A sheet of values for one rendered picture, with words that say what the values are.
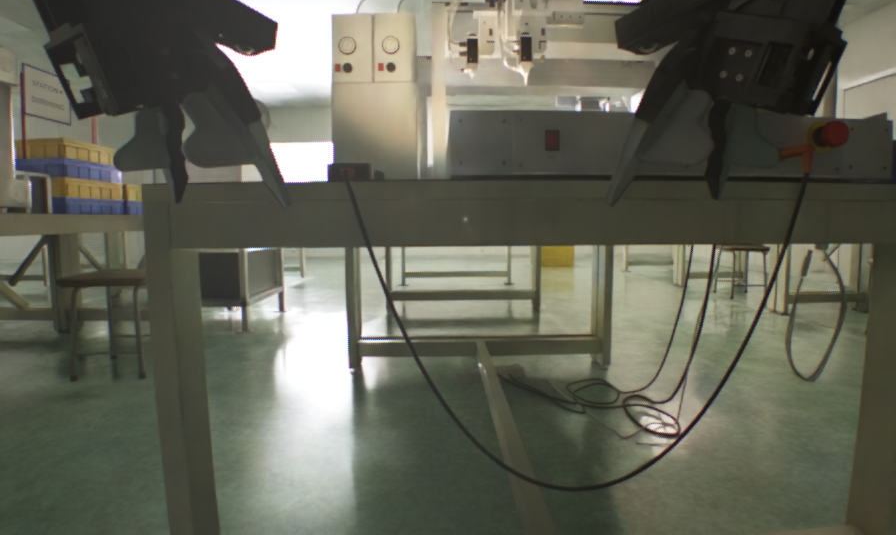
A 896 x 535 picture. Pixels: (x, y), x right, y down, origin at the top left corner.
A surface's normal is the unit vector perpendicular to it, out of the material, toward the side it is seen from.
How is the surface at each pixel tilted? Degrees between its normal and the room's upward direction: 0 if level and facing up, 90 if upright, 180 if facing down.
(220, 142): 63
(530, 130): 90
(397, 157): 90
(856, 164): 90
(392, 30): 90
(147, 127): 124
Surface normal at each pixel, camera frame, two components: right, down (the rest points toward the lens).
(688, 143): -0.62, -0.39
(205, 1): 0.86, 0.09
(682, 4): -0.85, 0.11
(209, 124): 0.62, -0.40
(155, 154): 0.78, 0.58
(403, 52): 0.02, 0.07
